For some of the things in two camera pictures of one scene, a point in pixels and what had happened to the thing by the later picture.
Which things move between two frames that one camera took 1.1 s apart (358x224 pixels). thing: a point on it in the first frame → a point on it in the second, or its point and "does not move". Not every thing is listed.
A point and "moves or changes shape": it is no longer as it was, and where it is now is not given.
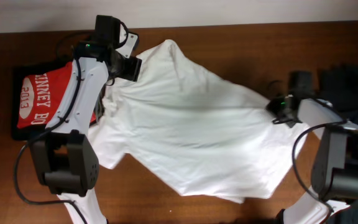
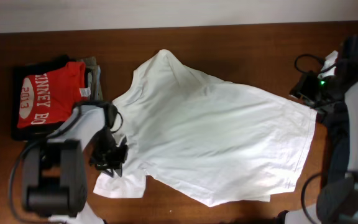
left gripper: (133, 67) → (115, 163)
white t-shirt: (194, 129) moves or changes shape
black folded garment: (18, 73) does not move
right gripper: (272, 102) → (302, 87)
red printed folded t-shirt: (41, 94) does not move
